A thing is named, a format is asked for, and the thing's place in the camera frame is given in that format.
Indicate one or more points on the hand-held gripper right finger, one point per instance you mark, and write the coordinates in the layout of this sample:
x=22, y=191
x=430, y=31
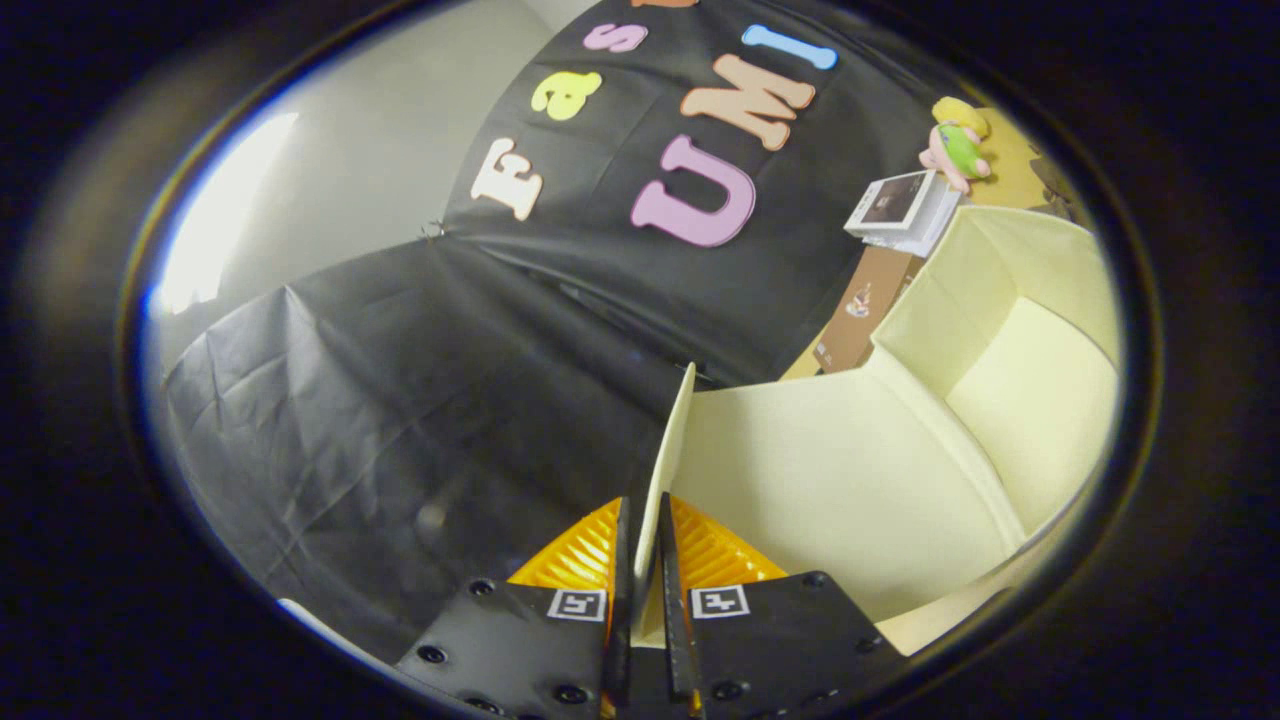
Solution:
x=780, y=640

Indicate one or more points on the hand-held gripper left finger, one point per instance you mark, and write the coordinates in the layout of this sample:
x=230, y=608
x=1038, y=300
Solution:
x=530, y=640

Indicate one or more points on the grey fabric storage box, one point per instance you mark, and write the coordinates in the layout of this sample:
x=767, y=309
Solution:
x=800, y=470

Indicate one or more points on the black backdrop cloth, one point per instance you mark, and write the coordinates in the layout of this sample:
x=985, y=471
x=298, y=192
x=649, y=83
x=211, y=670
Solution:
x=400, y=400

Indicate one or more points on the brown book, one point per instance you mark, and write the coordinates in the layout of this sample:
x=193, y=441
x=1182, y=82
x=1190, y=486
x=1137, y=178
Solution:
x=865, y=310

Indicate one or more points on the white portrait cover book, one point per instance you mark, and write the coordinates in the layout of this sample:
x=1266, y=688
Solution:
x=890, y=200

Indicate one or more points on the pink starfish plush toy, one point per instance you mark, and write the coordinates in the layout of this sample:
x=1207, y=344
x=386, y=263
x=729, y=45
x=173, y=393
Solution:
x=960, y=150

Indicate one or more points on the yellow plush toy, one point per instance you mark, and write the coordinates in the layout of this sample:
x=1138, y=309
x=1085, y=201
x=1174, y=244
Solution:
x=960, y=110

